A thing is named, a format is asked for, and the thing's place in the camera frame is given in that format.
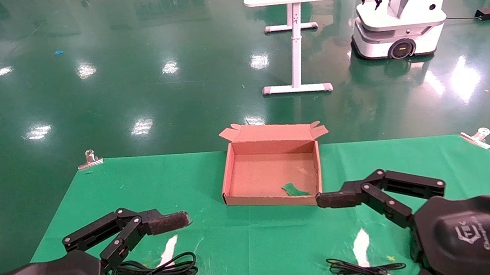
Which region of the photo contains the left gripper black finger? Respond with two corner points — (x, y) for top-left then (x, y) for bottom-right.
(59, 198), (196, 275)

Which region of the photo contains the metal binder clip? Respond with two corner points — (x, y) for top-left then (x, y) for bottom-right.
(76, 148), (105, 171)
(459, 126), (490, 154)

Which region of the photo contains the thin black USB cable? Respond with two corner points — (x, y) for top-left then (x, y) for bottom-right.
(326, 247), (410, 275)

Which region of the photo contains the green table cloth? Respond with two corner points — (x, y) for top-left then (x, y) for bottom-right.
(17, 100), (490, 275)

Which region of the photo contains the open brown cardboard box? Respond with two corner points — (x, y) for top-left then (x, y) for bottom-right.
(212, 110), (339, 219)

